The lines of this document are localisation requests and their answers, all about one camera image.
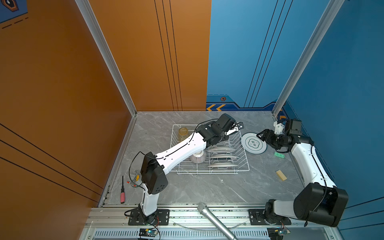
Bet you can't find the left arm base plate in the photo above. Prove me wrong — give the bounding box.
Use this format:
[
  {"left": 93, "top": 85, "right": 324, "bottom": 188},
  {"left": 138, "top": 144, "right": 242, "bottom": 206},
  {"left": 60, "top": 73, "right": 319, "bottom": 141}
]
[{"left": 125, "top": 208, "right": 170, "bottom": 226}]

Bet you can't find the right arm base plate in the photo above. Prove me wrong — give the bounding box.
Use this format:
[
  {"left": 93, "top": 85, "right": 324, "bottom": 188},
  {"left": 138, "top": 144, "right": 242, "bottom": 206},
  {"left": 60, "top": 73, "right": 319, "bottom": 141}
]
[{"left": 248, "top": 209, "right": 292, "bottom": 226}]

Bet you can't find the green plastic block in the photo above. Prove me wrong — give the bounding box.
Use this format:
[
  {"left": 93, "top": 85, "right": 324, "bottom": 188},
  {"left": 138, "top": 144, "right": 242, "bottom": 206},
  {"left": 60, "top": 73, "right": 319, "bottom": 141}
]
[{"left": 274, "top": 152, "right": 285, "bottom": 159}]

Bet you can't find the red handled screwdriver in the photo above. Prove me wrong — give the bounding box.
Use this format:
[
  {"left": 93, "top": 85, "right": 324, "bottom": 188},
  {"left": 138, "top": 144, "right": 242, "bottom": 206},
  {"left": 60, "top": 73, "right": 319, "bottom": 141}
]
[{"left": 120, "top": 176, "right": 126, "bottom": 204}]

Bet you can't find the aluminium front rail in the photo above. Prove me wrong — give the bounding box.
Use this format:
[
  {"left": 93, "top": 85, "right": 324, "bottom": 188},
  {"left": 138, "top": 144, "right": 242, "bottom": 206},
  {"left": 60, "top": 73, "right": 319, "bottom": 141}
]
[{"left": 79, "top": 204, "right": 343, "bottom": 240}]

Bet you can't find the white wire dish rack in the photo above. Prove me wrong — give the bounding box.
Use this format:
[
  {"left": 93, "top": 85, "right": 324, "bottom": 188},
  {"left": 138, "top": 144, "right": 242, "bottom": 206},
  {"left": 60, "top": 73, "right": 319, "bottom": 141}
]
[{"left": 171, "top": 132, "right": 250, "bottom": 174}]

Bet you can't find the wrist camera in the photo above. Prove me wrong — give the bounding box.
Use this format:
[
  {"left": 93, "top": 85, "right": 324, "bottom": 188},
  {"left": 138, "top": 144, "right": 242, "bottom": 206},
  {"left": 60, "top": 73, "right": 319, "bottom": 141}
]
[
  {"left": 274, "top": 119, "right": 303, "bottom": 136},
  {"left": 228, "top": 122, "right": 244, "bottom": 134}
]

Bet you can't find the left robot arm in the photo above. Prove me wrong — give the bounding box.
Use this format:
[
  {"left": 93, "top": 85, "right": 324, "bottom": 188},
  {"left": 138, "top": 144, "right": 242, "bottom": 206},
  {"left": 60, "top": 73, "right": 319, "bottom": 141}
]
[{"left": 139, "top": 114, "right": 244, "bottom": 218}]

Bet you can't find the left circuit board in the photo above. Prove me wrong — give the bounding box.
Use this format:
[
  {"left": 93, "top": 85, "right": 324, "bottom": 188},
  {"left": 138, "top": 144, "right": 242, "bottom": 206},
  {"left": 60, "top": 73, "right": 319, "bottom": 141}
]
[{"left": 138, "top": 229, "right": 159, "bottom": 240}]

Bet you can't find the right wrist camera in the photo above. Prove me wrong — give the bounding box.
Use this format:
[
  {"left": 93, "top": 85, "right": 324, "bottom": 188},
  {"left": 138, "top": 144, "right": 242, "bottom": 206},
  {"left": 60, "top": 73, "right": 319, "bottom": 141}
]
[{"left": 274, "top": 119, "right": 303, "bottom": 136}]

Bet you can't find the wooden block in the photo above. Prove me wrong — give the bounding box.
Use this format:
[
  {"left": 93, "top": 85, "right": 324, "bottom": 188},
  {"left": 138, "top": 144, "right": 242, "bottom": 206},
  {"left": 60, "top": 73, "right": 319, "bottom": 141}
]
[{"left": 276, "top": 170, "right": 288, "bottom": 181}]

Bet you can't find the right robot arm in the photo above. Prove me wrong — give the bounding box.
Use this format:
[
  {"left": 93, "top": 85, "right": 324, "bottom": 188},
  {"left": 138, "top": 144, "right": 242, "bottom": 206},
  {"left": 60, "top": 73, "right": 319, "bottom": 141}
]
[{"left": 257, "top": 129, "right": 349, "bottom": 227}]

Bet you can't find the yellow plastic cup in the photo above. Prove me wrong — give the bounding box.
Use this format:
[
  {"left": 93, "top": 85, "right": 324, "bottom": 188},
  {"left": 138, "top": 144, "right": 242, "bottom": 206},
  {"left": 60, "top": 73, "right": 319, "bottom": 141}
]
[{"left": 178, "top": 127, "right": 190, "bottom": 143}]

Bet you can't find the teal rimmed white plate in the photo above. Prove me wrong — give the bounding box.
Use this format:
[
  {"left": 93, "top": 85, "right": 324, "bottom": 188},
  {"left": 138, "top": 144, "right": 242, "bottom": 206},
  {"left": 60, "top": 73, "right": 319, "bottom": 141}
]
[{"left": 241, "top": 133, "right": 267, "bottom": 155}]

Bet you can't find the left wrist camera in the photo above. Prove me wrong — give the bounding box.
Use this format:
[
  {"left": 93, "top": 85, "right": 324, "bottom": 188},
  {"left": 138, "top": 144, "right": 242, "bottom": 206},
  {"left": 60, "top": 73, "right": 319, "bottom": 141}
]
[{"left": 228, "top": 122, "right": 244, "bottom": 134}]

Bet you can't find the right circuit board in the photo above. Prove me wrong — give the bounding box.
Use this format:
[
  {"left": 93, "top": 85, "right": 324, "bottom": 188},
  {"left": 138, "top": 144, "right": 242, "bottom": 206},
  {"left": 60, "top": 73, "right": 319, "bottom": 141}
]
[{"left": 267, "top": 228, "right": 291, "bottom": 240}]

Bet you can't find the circuit board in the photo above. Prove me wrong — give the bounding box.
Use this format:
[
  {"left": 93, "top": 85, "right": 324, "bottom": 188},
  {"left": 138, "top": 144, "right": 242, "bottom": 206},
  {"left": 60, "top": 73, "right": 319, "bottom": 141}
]
[
  {"left": 138, "top": 229, "right": 159, "bottom": 240},
  {"left": 267, "top": 228, "right": 291, "bottom": 240}
]

